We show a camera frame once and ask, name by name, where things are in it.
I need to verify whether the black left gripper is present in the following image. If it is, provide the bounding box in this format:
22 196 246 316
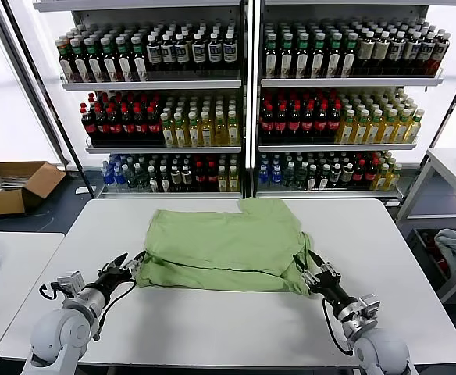
94 252 147 293

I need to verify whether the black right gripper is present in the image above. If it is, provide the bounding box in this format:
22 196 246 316
292 250 358 313

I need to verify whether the light green polo shirt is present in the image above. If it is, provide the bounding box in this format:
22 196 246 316
134 198 315 296

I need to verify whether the clear green soda bottle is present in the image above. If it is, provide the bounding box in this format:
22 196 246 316
135 166 149 191
283 162 297 191
295 162 309 191
124 163 138 188

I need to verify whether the cola bottle red cap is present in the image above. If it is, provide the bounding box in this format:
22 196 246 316
205 162 219 192
93 105 112 146
328 102 344 143
315 102 330 144
194 162 207 192
80 102 99 146
302 103 318 144
364 159 378 191
352 159 366 191
120 105 137 146
275 103 290 144
134 105 150 146
147 105 163 146
106 107 124 146
289 103 304 144
261 102 276 144

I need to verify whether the red crumpled cloth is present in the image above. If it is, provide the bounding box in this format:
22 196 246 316
422 232 450 274

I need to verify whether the brown cardboard box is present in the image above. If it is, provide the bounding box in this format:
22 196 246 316
0 161 67 216

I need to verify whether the pale grey crumpled cloth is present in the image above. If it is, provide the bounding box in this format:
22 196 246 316
433 228 456 283

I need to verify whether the grey metal parts bundle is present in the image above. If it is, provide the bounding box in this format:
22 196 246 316
0 175 30 193

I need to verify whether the grey metal shelf rack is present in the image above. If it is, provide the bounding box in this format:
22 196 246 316
32 0 248 200
251 0 456 202

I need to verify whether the dark tea bottle green cap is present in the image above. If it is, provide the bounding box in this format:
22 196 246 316
57 37 75 83
70 37 90 83
295 33 311 78
264 33 280 78
100 36 119 83
341 33 358 78
116 34 134 83
326 33 343 78
130 34 149 82
280 33 295 78
311 33 326 78
85 36 104 83

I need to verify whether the dark drink bottle blue label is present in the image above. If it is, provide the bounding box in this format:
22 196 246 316
207 32 223 73
146 34 162 73
174 33 191 73
160 34 176 73
222 32 237 73
191 33 207 73

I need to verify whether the dark drink bottle beige label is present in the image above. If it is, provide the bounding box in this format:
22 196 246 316
430 33 452 77
387 30 407 76
402 31 422 76
417 32 437 76
372 31 391 76
356 31 376 76

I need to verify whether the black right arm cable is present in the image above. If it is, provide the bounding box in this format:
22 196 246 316
320 297 356 356

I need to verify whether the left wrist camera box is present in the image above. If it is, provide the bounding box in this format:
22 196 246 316
55 271 87 301

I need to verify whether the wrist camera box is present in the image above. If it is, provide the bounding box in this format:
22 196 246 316
55 271 87 301
357 291 382 327

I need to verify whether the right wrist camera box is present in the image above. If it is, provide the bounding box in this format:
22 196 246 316
357 291 382 327

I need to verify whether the white metal frame table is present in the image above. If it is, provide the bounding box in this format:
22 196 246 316
394 147 456 305

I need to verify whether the grey slanted frame post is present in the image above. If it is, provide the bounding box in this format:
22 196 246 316
0 0 73 171

